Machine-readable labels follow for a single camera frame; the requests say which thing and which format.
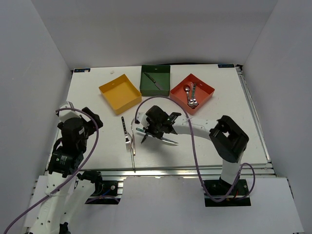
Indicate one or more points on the fork with dark handle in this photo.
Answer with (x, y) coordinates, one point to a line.
(127, 139)

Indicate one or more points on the spoon with pink handle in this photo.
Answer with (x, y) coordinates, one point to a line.
(193, 94)

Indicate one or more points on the spoon with green handle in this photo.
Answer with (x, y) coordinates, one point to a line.
(191, 93)

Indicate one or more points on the knife with dark handle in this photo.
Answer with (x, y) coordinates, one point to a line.
(153, 81)

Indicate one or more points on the blue label sticker right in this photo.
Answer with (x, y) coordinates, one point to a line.
(226, 66)

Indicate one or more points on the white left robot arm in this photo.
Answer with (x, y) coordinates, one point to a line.
(67, 190)

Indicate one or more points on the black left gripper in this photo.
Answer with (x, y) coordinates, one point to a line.
(95, 116)

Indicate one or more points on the fork with pink handle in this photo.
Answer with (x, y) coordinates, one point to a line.
(133, 137)

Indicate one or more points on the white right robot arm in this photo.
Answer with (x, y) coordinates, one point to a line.
(229, 140)

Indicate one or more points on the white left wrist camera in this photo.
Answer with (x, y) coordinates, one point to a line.
(68, 112)

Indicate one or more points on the yellow square container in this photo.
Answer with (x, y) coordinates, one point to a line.
(120, 94)

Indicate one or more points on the red square container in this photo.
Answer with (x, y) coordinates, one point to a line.
(202, 94)

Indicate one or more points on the knife with green handle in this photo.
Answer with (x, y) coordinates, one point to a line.
(167, 141)

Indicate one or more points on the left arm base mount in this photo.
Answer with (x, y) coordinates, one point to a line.
(103, 192)

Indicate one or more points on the blue label sticker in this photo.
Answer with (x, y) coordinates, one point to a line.
(226, 66)
(82, 70)

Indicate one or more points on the dark green square container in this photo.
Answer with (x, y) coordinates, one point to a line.
(161, 73)

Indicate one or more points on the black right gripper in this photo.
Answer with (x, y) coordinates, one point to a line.
(149, 129)

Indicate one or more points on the blue label sticker left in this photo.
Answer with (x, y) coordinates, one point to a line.
(82, 70)

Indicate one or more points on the spoon with dark handle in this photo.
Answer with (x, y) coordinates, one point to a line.
(187, 91)

